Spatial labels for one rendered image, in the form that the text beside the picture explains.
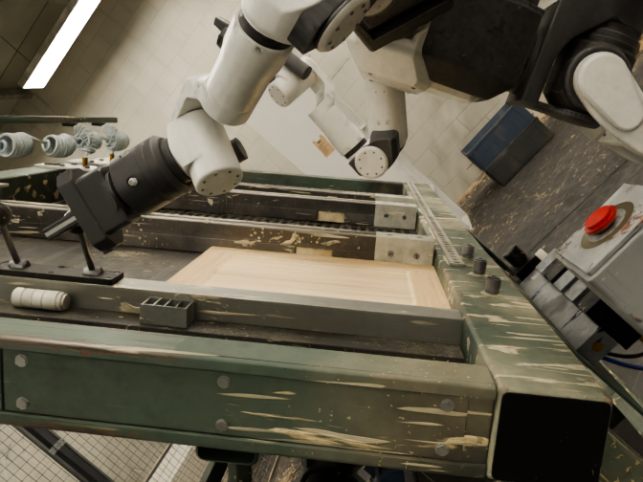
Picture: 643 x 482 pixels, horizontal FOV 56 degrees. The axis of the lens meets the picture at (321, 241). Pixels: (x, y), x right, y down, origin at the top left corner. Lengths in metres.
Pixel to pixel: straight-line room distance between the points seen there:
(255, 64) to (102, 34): 6.43
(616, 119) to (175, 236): 0.90
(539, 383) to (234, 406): 0.33
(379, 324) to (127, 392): 0.37
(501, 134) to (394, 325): 4.48
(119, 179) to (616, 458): 0.67
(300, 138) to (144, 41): 2.50
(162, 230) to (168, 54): 5.47
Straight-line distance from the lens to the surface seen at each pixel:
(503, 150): 5.32
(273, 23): 0.66
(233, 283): 1.08
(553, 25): 1.14
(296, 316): 0.91
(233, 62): 0.69
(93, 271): 1.00
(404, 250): 1.31
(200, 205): 1.91
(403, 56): 1.03
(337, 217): 1.84
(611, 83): 1.14
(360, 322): 0.90
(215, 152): 0.78
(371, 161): 1.39
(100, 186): 0.86
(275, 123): 5.02
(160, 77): 6.82
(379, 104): 1.37
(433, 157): 6.34
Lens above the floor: 1.19
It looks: 4 degrees down
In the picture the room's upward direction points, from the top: 49 degrees counter-clockwise
